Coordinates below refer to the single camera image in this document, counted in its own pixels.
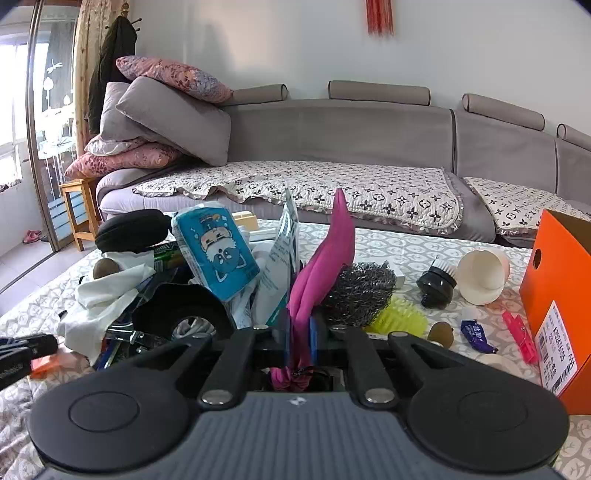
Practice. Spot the dark hanging coat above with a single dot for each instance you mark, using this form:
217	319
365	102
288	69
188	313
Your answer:
111	60

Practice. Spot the wooden block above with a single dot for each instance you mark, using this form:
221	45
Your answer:
244	220

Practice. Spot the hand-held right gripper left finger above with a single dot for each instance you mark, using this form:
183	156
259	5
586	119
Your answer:
289	339

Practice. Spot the white cloth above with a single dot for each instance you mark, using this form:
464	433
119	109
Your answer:
101	300

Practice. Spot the pink and grey floral pillow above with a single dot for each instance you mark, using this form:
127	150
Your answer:
175	76

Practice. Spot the orange plastic packet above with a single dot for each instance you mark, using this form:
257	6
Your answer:
48	364

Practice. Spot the steel wool scourer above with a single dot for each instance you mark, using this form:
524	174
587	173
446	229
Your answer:
360	286

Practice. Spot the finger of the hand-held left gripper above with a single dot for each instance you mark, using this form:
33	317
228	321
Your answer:
32	345

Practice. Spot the black zip pouch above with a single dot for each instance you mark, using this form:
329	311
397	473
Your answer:
129	230

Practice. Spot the pink clip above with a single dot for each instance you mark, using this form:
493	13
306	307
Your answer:
519	334

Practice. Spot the small grey cushion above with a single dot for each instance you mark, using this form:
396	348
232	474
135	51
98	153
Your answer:
113	115

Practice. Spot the large grey cushion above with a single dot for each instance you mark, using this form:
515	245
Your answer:
175	120

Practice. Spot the beige curtain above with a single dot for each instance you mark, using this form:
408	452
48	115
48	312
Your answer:
85	55

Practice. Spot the black wavy-edged bowl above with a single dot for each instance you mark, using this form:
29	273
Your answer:
184	300

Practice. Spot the purple snack wrapper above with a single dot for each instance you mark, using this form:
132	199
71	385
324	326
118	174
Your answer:
475	337

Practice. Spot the short patterned sofa cover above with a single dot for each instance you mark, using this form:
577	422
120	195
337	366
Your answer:
512	203

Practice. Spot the long patterned sofa cover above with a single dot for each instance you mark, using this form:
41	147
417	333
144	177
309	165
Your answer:
323	184

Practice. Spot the grey sofa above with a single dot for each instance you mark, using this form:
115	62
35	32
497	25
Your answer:
346	134

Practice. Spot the black and white round brush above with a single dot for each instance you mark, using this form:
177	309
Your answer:
436	284

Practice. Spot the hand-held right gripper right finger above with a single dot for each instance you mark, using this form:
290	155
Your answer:
314	339

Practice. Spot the white cup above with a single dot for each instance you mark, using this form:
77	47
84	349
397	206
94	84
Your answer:
480	277

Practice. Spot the orange cardboard box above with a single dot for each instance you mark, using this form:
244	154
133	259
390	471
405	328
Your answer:
554	300

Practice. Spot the pink slippers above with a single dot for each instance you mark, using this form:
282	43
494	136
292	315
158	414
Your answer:
32	236

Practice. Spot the wooden stool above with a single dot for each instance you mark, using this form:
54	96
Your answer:
76	207

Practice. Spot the desktop with leaf-print cloth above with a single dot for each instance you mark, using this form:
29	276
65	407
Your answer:
27	295

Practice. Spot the glass sliding door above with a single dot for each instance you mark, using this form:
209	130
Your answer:
55	138

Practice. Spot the magenta cloth bag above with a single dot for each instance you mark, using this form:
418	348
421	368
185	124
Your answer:
323	267

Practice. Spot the white pillow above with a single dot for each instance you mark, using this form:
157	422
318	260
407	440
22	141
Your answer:
111	146

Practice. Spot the white and teal plastic bag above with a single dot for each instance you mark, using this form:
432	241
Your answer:
277	267

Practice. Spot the yellow-green bristle brush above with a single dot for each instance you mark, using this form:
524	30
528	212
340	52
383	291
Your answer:
399	318

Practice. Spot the blue tissue pack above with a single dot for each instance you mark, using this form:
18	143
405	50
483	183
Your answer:
217	251

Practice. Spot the red hanging tassel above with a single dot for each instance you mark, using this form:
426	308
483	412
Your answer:
379	16

